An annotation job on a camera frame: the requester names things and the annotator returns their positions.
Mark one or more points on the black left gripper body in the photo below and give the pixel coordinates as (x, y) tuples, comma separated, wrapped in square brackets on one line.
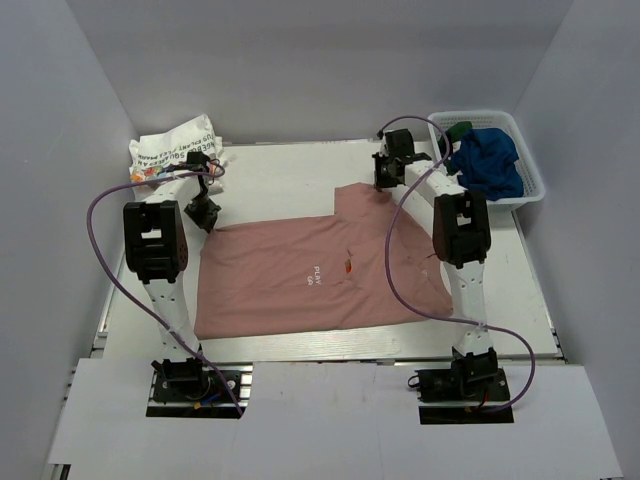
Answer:
[(202, 210)]

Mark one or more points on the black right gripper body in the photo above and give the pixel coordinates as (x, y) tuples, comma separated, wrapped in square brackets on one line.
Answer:
[(384, 178)]

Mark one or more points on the white and green t shirt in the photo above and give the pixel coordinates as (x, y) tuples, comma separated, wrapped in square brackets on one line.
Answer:
[(454, 135)]

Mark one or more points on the blue t shirt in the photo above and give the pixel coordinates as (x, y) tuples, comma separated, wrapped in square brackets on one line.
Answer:
[(486, 162)]

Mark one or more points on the pink printed t shirt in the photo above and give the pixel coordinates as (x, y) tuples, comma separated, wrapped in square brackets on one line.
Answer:
[(318, 273)]

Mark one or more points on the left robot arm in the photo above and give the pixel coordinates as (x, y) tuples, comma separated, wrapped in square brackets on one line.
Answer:
[(156, 246)]

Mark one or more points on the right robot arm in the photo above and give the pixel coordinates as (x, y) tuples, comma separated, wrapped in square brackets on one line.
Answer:
[(461, 239)]

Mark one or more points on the folded white printed t shirt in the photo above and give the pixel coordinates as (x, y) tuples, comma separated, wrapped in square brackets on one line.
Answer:
[(152, 154)]

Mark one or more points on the white plastic basket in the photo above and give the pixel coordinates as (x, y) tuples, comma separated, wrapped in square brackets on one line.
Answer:
[(526, 167)]

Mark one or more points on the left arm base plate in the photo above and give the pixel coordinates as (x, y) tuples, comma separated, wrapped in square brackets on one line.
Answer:
[(190, 389)]

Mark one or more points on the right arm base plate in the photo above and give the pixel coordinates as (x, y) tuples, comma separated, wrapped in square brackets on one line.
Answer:
[(442, 402)]

